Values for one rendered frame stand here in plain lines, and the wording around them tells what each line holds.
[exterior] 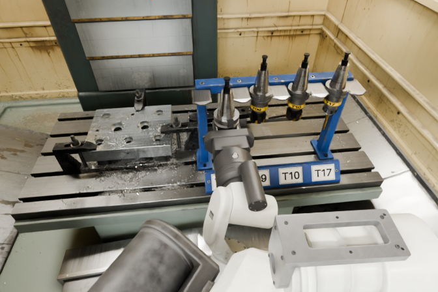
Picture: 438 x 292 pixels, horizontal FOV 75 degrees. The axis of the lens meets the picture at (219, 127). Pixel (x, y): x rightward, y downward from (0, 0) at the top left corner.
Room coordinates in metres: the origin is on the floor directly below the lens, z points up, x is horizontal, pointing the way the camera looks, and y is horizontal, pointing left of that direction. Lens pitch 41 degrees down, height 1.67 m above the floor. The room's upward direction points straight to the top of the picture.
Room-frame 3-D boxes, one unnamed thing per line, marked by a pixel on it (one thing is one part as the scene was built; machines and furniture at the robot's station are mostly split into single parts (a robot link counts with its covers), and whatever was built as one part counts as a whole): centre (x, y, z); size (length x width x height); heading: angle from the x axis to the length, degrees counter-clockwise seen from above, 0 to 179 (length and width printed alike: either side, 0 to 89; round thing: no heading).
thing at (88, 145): (0.66, 0.47, 0.97); 0.13 x 0.03 x 0.15; 96
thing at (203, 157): (0.70, 0.05, 1.05); 0.10 x 0.05 x 0.30; 6
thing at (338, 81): (0.69, -0.34, 1.26); 0.04 x 0.04 x 0.07
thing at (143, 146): (0.78, 0.32, 0.97); 0.29 x 0.23 x 0.05; 96
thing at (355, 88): (0.69, -0.39, 1.21); 0.07 x 0.05 x 0.01; 6
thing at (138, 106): (0.93, 0.32, 0.97); 0.13 x 0.03 x 0.15; 6
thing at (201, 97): (0.64, 0.05, 1.21); 0.07 x 0.05 x 0.01; 6
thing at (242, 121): (0.89, -0.01, 0.93); 0.26 x 0.05 x 0.06; 101
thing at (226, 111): (0.55, -0.02, 1.26); 0.04 x 0.04 x 0.07
